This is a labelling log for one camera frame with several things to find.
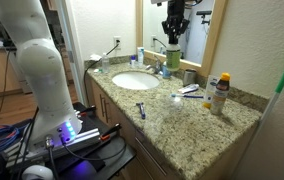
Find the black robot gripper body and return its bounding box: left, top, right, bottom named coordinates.
left=166, top=0, right=187, bottom=24

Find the green pump soap bottle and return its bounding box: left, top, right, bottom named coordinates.
left=165, top=39, right=182, bottom=72

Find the small white bottle blue cap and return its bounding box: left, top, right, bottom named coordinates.
left=129, top=54, right=137, bottom=70

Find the clear plastic bottle white cap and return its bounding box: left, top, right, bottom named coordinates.
left=101, top=52, right=111, bottom=74

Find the sunscreen spray bottle orange cap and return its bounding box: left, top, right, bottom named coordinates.
left=209, top=72, right=232, bottom=117

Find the white toothbrush upright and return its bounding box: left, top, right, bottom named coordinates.
left=136, top=46, right=146, bottom=68

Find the chrome sink faucet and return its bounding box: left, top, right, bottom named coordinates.
left=145, top=54, right=163, bottom=75

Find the stainless steel cup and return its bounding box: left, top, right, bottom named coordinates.
left=182, top=68, right=198, bottom=87

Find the white toothpaste tube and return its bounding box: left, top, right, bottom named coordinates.
left=177, top=83, right=201, bottom=95

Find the white oval sink basin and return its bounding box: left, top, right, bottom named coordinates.
left=111, top=70, right=161, bottom=91

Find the blue toothbrush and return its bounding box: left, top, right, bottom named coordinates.
left=170, top=93, right=205, bottom=100

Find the small clear glass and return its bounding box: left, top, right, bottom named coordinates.
left=168, top=95, right=185, bottom=112

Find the blue razor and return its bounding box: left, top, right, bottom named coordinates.
left=135, top=101, right=147, bottom=121

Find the white door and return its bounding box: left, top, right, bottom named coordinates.
left=54, top=0, right=87, bottom=104

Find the wooden vanity cabinet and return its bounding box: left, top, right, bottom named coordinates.
left=84, top=75, right=260, bottom=180

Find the black orange clamp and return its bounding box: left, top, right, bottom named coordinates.
left=76, top=104, right=98, bottom=118
left=99, top=122, right=123, bottom=140

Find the black robot cart platform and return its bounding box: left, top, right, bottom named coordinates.
left=46, top=101, right=137, bottom=180

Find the white round device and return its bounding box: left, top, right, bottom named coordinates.
left=21, top=164, right=55, bottom=180

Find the wood framed wall mirror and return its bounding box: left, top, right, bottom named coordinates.
left=134, top=0, right=230, bottom=78

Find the white wall outlet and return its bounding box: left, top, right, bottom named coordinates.
left=113, top=35, right=122, bottom=51

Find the black power cable with plug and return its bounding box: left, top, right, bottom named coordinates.
left=82, top=39, right=122, bottom=108

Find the dark cabinet door handle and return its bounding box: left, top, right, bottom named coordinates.
left=103, top=98, right=112, bottom=125
left=98, top=93, right=106, bottom=118

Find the metal drawer handle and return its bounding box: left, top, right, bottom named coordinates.
left=134, top=135, right=168, bottom=177

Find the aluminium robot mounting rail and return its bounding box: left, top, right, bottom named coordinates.
left=1, top=127, right=102, bottom=165

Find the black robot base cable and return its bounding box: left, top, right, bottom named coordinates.
left=44, top=133, right=128, bottom=180

